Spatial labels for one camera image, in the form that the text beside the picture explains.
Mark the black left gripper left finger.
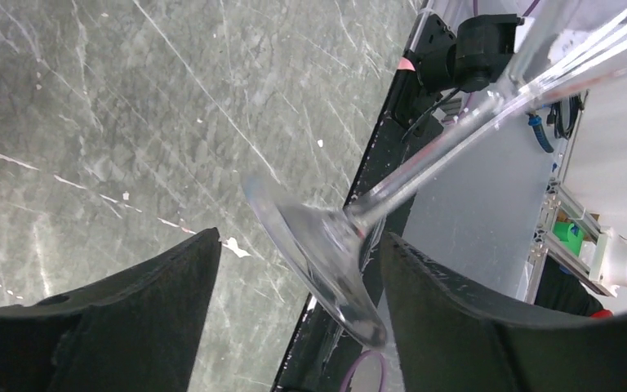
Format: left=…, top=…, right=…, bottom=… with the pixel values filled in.
left=0, top=228, right=221, bottom=391

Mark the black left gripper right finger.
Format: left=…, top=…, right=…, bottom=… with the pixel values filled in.
left=380, top=233, right=627, bottom=391

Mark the clear wine glass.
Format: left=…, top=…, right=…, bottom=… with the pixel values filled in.
left=242, top=1, right=627, bottom=349

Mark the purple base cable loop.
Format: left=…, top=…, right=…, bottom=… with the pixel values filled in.
left=338, top=349, right=389, bottom=392

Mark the aluminium rail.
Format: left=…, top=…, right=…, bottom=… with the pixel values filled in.
left=520, top=178, right=616, bottom=304

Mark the green object on frame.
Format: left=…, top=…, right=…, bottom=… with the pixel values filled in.
left=553, top=221, right=585, bottom=256

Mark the blue cable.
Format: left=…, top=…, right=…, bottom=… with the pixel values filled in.
left=526, top=111, right=556, bottom=154

